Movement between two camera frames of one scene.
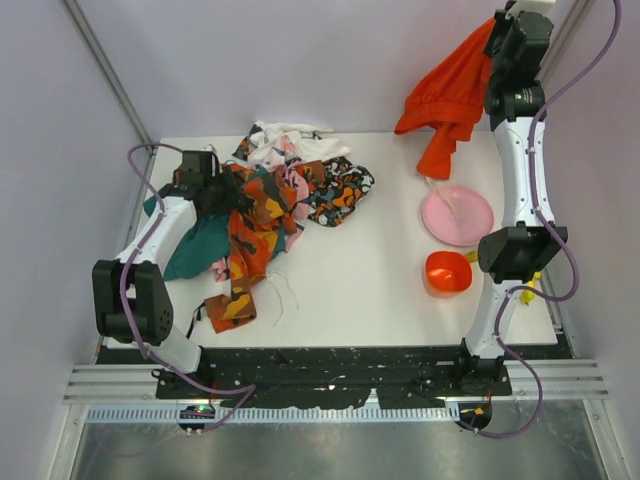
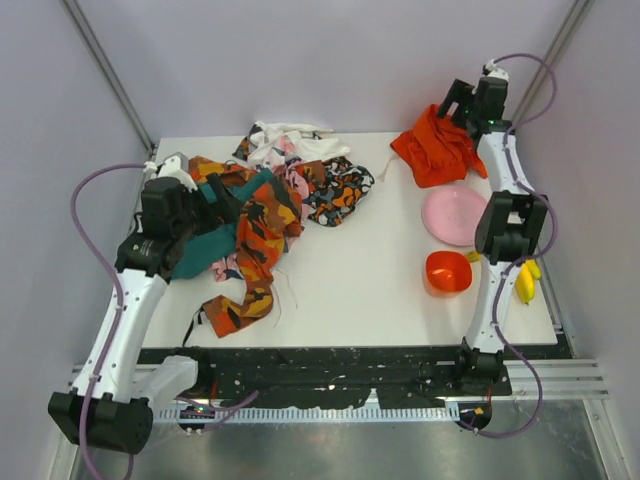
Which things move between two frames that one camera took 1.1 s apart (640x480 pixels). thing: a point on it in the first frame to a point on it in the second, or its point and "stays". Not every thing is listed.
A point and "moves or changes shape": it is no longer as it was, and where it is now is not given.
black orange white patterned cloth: [345, 185] stays
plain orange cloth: [447, 100] to [438, 150]
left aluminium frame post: [79, 15] stays
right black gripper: [498, 38] to [460, 101]
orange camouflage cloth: [269, 196] moves or changes shape
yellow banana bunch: [527, 297] stays
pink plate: [457, 215] stays
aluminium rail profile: [97, 383] stays
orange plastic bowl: [448, 274] stays
